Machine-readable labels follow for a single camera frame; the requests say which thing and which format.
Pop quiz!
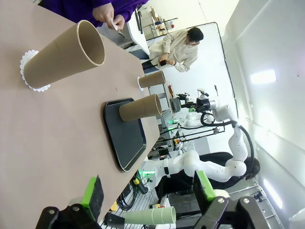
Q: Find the black plastic tray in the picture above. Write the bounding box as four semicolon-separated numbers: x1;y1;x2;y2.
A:
103;97;147;172

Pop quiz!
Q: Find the person's right hand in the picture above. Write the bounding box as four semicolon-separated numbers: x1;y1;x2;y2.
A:
92;0;115;24

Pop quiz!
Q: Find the person in cream coat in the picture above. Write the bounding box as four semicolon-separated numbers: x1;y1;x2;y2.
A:
142;27;204;73

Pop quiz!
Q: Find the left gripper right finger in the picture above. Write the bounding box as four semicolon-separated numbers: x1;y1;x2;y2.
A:
193;170;279;229

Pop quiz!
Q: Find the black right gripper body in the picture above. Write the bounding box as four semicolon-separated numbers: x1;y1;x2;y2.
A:
195;96;211;113

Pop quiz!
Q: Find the ceiling light panel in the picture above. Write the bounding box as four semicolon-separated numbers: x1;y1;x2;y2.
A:
250;69;278;84

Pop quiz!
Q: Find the brown paper cup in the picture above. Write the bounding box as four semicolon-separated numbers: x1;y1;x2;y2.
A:
23;20;106;89
138;70;166;89
119;93;163;122

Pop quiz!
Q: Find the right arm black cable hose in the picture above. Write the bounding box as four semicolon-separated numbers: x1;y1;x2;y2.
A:
200;112;254;181

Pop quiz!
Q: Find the person in purple hoodie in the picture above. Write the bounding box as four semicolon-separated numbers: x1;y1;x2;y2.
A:
41;0;150;28

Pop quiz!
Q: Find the white table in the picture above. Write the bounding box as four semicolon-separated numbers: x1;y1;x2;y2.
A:
125;6;151;56

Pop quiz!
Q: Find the person's left forearm purple sleeve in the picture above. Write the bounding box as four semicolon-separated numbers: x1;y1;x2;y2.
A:
112;0;150;23

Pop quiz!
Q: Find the pale green paper cup stack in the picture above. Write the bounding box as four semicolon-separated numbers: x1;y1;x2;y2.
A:
122;206;177;225

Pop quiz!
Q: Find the person's left hand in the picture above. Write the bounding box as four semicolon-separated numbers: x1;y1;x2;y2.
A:
112;14;126;31

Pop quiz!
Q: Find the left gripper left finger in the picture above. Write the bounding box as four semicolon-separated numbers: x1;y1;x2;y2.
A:
35;175;105;229

